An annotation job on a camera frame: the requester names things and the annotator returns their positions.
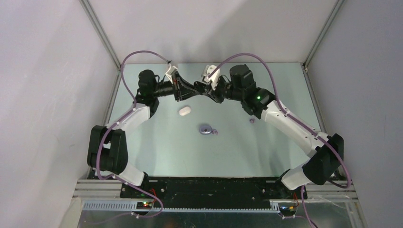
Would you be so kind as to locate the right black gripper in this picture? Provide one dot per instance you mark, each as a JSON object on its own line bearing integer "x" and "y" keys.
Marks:
{"x": 214, "y": 93}

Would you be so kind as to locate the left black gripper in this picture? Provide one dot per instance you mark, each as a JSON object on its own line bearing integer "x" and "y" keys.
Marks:
{"x": 185, "y": 90}

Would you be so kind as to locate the white earbud charging case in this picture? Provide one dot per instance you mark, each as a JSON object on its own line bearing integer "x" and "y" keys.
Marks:
{"x": 184, "y": 111}

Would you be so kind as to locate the purple earbud charging case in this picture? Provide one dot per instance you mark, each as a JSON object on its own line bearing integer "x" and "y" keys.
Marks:
{"x": 205, "y": 129}

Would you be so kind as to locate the black earbud charging case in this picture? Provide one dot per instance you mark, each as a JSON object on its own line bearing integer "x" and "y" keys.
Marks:
{"x": 199, "y": 87}

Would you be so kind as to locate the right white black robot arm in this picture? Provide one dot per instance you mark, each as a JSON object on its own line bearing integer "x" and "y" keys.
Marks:
{"x": 324, "y": 151}

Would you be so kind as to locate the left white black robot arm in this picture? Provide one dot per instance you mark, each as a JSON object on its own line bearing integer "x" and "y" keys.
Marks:
{"x": 108, "y": 146}

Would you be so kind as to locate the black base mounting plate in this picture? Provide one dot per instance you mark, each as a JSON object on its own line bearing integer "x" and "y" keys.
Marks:
{"x": 219, "y": 192}

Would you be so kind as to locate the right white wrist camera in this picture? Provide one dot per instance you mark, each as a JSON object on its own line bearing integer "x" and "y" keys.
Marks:
{"x": 211, "y": 76}

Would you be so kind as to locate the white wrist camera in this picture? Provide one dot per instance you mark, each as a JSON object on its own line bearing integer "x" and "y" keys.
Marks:
{"x": 211, "y": 76}
{"x": 170, "y": 71}

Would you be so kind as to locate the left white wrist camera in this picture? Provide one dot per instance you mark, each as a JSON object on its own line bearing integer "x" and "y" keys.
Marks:
{"x": 170, "y": 71}

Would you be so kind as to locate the left aluminium frame post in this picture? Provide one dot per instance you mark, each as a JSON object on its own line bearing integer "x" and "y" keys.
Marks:
{"x": 96, "y": 23}

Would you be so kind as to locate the aluminium frame post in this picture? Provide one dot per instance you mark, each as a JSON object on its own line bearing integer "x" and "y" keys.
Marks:
{"x": 96, "y": 23}
{"x": 323, "y": 32}

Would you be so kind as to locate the grey slotted cable duct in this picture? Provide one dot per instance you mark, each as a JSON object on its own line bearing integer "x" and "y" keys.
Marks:
{"x": 137, "y": 206}

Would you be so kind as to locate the right aluminium frame post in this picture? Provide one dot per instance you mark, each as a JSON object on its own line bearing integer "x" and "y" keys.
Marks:
{"x": 323, "y": 32}

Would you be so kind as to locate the aluminium front frame rail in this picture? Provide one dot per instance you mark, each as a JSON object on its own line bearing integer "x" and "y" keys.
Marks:
{"x": 112, "y": 189}

